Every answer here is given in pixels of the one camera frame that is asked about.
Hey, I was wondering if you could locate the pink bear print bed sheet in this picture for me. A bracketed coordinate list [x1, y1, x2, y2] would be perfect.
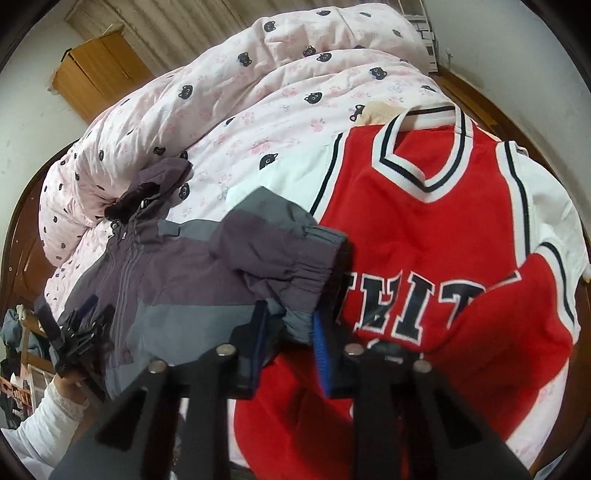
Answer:
[44, 46, 467, 324]

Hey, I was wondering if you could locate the white shelf rack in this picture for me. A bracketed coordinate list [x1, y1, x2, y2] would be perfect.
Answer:
[401, 0, 439, 72]

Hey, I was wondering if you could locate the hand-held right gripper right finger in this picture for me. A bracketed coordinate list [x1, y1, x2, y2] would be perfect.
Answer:
[311, 309, 532, 480]

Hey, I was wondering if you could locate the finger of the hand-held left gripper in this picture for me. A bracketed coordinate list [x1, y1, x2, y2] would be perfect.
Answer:
[83, 302, 118, 344]
[69, 294, 100, 329]

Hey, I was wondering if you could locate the pink bear print quilt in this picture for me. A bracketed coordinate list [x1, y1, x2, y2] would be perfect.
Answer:
[38, 2, 432, 266]

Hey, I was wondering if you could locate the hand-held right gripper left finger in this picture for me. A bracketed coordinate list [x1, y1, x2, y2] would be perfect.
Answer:
[48, 300, 271, 480]

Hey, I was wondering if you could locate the person's left forearm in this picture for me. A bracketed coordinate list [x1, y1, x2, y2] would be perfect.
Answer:
[0, 374, 90, 472]

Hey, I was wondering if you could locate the beige cloth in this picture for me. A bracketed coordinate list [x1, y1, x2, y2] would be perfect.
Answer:
[358, 104, 398, 127]

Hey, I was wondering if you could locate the purple and grey zip jacket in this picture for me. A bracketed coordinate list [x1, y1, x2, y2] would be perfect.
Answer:
[64, 159, 348, 402]

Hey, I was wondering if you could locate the red and white jersey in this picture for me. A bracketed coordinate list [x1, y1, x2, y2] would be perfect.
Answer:
[233, 102, 591, 480]

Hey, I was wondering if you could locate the wooden wardrobe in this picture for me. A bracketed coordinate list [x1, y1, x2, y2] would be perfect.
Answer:
[52, 28, 154, 124]

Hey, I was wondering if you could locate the beige curtain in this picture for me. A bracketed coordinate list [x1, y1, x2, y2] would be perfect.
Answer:
[65, 0, 352, 70]

